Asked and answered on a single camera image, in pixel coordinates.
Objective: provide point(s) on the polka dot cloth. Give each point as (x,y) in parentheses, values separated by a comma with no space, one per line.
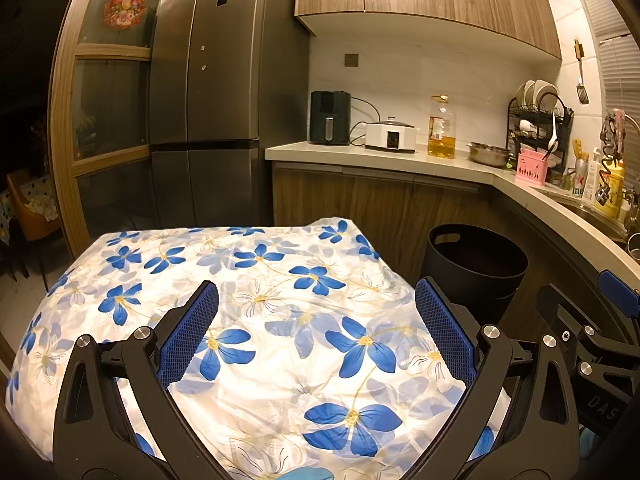
(5,215)

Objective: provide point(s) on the yellow bottle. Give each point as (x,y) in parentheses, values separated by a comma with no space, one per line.
(616,195)

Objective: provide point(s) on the orange chair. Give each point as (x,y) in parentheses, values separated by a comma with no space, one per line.
(32,215)

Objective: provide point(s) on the black air fryer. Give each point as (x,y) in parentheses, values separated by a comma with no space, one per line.
(330,115)

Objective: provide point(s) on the black round trash bin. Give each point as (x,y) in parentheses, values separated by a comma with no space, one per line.
(450,270)

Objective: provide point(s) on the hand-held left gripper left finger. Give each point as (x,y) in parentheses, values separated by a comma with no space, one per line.
(192,330)

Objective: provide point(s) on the white plates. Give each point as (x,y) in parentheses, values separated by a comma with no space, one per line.
(537,92)

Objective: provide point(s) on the hanging slotted spatula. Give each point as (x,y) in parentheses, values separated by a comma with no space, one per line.
(581,94)

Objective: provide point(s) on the white ladle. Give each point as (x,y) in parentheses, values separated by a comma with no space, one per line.
(552,137)

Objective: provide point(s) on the pink utensil box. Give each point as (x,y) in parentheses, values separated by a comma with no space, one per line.
(531,167)

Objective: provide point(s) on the wooden lower cabinet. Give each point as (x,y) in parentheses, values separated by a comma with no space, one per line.
(350,200)

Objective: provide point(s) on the cooking oil bottle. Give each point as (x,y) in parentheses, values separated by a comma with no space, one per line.
(442,135)

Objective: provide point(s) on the black dish rack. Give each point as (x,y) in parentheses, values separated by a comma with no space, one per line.
(515,125)

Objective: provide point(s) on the grey refrigerator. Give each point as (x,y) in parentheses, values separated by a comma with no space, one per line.
(225,85)

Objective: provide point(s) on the steel sink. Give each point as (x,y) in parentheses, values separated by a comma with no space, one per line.
(585,210)

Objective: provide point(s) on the metal can with red star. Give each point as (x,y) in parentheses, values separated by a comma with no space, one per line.
(581,177)

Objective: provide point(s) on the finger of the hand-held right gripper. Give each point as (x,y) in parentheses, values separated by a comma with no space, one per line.
(620,292)
(557,307)

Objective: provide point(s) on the white bottle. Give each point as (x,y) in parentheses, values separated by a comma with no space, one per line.
(596,175)

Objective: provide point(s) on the dark wall socket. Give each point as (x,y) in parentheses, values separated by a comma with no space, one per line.
(351,60)

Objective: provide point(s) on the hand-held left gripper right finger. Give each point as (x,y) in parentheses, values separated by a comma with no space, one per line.
(442,330)

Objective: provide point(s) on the round red door sticker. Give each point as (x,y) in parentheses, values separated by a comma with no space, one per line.
(125,8)

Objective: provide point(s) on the blue floral tablecloth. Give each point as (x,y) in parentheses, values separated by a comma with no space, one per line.
(280,310)

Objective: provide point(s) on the stainless steel bowl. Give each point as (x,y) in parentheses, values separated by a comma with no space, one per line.
(489,155)

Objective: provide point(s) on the hanging pink cloth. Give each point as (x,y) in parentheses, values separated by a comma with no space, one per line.
(620,127)

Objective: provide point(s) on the wooden framed glass door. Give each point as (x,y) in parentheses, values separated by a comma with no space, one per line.
(112,52)

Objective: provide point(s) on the window blind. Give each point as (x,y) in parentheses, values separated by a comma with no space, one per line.
(620,70)

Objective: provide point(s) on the white rice cooker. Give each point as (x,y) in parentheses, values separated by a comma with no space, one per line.
(390,136)

